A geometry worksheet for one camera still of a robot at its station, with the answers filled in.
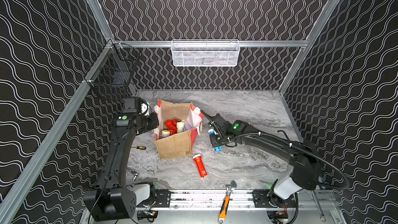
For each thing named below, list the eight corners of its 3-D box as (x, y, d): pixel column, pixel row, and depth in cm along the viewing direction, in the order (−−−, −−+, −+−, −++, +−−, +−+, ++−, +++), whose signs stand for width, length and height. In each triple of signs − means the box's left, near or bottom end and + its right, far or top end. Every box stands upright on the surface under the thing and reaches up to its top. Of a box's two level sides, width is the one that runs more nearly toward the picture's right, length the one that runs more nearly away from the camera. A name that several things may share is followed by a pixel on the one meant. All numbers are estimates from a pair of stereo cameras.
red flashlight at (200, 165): (200, 178, 83) (201, 176, 79) (193, 158, 89) (193, 155, 86) (208, 175, 84) (208, 172, 80) (200, 155, 90) (200, 153, 87)
